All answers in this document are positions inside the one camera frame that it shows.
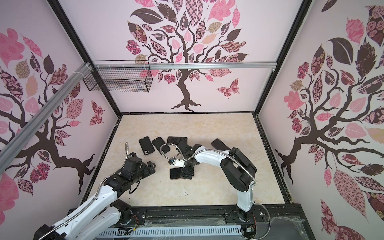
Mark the purple smartphone black screen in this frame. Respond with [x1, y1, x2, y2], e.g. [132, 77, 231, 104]
[170, 168, 183, 180]

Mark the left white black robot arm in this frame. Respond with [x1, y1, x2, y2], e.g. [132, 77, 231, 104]
[34, 153, 156, 240]

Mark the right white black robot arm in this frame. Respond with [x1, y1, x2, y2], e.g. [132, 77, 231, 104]
[175, 139, 257, 222]

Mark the black phone case leftmost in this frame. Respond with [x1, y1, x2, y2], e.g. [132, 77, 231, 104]
[139, 137, 155, 156]

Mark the black phone case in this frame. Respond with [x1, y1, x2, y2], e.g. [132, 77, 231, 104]
[152, 137, 171, 154]
[139, 137, 155, 156]

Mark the black phone case horizontal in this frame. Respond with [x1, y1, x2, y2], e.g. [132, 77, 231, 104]
[167, 136, 188, 145]

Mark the black phone rightmost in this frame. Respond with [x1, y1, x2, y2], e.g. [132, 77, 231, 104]
[211, 139, 231, 151]

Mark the right metal flexible conduit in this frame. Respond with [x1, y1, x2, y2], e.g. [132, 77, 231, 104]
[161, 142, 257, 192]

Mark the metal flexible conduit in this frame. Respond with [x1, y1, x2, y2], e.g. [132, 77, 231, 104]
[35, 142, 130, 240]
[161, 142, 257, 192]

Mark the left metal flexible conduit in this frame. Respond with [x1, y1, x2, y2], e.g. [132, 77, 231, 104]
[35, 142, 130, 240]

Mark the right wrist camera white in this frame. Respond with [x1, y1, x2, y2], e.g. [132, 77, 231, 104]
[169, 160, 186, 168]

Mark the white slotted cable duct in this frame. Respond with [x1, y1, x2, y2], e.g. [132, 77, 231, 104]
[95, 226, 243, 240]

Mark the black wire basket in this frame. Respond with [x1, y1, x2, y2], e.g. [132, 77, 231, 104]
[83, 60, 153, 93]

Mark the aluminium rail back horizontal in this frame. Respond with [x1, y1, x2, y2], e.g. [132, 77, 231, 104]
[94, 62, 277, 70]

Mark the black base frame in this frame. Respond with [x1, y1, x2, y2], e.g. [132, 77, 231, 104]
[65, 203, 316, 240]

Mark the aluminium rail left diagonal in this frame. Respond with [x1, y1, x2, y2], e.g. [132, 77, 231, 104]
[1, 63, 92, 173]

